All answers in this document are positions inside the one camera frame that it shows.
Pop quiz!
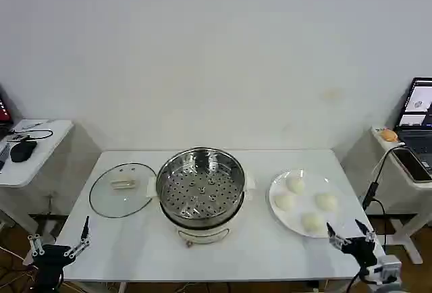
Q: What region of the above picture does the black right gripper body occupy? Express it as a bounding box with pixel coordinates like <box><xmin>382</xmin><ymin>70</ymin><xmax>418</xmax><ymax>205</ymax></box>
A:
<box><xmin>341</xmin><ymin>237</ymin><xmax>378</xmax><ymax>269</ymax></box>

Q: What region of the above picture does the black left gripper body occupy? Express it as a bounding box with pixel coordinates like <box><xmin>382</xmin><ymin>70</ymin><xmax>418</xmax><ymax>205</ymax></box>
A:
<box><xmin>32</xmin><ymin>244</ymin><xmax>74</xmax><ymax>289</ymax></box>

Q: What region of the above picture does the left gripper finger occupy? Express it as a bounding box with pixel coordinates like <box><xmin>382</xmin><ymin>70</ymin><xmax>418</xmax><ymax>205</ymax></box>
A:
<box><xmin>28</xmin><ymin>234</ymin><xmax>45</xmax><ymax>257</ymax></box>
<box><xmin>65</xmin><ymin>215</ymin><xmax>92</xmax><ymax>259</ymax></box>

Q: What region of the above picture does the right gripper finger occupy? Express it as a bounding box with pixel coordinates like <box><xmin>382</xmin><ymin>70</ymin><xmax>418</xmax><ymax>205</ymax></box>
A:
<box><xmin>354</xmin><ymin>219</ymin><xmax>377</xmax><ymax>242</ymax></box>
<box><xmin>326</xmin><ymin>221</ymin><xmax>352</xmax><ymax>249</ymax></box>

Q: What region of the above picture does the white steamed bun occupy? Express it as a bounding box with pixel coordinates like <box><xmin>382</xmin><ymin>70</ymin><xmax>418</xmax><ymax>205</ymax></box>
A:
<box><xmin>300</xmin><ymin>211</ymin><xmax>325</xmax><ymax>234</ymax></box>
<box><xmin>285</xmin><ymin>175</ymin><xmax>306</xmax><ymax>194</ymax></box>
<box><xmin>274</xmin><ymin>192</ymin><xmax>297</xmax><ymax>212</ymax></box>
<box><xmin>315</xmin><ymin>192</ymin><xmax>338</xmax><ymax>212</ymax></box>

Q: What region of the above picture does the large white plate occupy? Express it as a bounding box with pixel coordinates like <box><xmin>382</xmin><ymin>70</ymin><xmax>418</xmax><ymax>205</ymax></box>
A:
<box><xmin>269</xmin><ymin>169</ymin><xmax>346</xmax><ymax>238</ymax></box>

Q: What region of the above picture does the round glass pot lid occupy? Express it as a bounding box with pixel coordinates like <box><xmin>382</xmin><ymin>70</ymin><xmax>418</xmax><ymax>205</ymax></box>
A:
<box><xmin>88</xmin><ymin>161</ymin><xmax>159</xmax><ymax>219</ymax></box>

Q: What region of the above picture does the white side table with laptop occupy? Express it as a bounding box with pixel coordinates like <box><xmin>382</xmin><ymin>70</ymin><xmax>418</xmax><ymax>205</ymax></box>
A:
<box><xmin>371</xmin><ymin>126</ymin><xmax>432</xmax><ymax>264</ymax></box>

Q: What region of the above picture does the white side table with mouse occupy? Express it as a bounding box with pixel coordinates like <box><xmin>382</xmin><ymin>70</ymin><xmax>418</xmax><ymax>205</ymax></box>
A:
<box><xmin>0</xmin><ymin>119</ymin><xmax>74</xmax><ymax>264</ymax></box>

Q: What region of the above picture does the black computer mouse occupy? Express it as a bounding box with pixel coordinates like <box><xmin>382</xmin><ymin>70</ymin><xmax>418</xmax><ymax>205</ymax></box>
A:
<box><xmin>9</xmin><ymin>140</ymin><xmax>37</xmax><ymax>163</ymax></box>

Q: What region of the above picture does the orange round object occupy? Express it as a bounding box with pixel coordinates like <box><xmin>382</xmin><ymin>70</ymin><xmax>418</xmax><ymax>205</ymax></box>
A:
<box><xmin>379</xmin><ymin>129</ymin><xmax>399</xmax><ymax>143</ymax></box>

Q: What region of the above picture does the white work table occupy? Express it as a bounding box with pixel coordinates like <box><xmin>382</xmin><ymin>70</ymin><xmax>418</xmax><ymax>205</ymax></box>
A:
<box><xmin>55</xmin><ymin>149</ymin><xmax>389</xmax><ymax>293</ymax></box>

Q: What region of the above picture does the white electric cooker base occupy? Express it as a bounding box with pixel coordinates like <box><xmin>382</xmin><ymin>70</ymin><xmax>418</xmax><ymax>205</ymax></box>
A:
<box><xmin>144</xmin><ymin>167</ymin><xmax>257</xmax><ymax>248</ymax></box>

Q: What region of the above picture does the perforated steel steamer basket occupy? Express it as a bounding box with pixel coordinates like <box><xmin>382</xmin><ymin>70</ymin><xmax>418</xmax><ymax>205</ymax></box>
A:
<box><xmin>155</xmin><ymin>146</ymin><xmax>246</xmax><ymax>221</ymax></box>

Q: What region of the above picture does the open laptop with white windows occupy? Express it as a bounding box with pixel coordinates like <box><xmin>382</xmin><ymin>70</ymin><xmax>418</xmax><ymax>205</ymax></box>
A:
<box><xmin>393</xmin><ymin>77</ymin><xmax>432</xmax><ymax>172</ymax></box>

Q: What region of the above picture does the laptop with red screen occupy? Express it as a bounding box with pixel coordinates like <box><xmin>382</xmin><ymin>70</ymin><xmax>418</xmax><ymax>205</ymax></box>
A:
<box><xmin>0</xmin><ymin>85</ymin><xmax>14</xmax><ymax>130</ymax></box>

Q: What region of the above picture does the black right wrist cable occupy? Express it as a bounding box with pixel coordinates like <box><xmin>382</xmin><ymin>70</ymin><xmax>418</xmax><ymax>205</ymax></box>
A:
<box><xmin>343</xmin><ymin>265</ymin><xmax>372</xmax><ymax>293</ymax></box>

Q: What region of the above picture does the black hanging cable with adapter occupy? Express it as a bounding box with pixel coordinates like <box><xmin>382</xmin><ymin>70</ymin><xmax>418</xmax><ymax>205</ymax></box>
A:
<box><xmin>361</xmin><ymin>142</ymin><xmax>406</xmax><ymax>247</ymax></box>

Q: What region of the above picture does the black looped desk cable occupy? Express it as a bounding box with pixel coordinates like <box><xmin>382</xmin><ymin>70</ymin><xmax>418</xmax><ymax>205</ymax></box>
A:
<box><xmin>6</xmin><ymin>130</ymin><xmax>54</xmax><ymax>142</ymax></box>

